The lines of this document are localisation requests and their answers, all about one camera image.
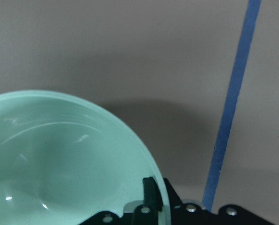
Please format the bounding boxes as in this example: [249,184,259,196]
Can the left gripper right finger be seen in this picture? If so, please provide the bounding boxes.
[164,178,272,225]

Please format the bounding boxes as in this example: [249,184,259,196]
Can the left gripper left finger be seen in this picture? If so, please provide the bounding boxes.
[82,177,163,225]

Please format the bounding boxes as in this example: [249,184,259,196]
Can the green bowl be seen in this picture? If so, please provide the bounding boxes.
[0,90,170,225]

